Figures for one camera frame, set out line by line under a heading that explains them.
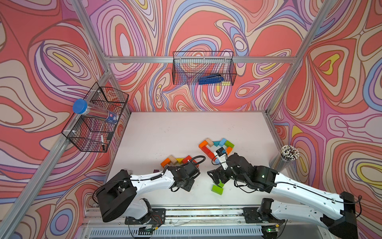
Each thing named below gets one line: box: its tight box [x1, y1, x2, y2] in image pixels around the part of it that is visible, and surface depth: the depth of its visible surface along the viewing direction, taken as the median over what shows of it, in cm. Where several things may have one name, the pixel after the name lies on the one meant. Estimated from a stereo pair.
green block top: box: [224, 140, 235, 149], surface depth 101 cm
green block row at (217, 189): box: [210, 184, 224, 196], surface depth 82 cm
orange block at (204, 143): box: [198, 139, 208, 148], surface depth 101 cm
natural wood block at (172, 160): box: [167, 154, 178, 165], surface depth 93 cm
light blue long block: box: [218, 137, 227, 147], surface depth 101 cm
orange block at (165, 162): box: [160, 157, 172, 169], surface depth 92 cm
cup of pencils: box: [269, 144, 300, 173], surface depth 80 cm
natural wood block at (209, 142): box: [205, 137, 214, 148], surface depth 102 cm
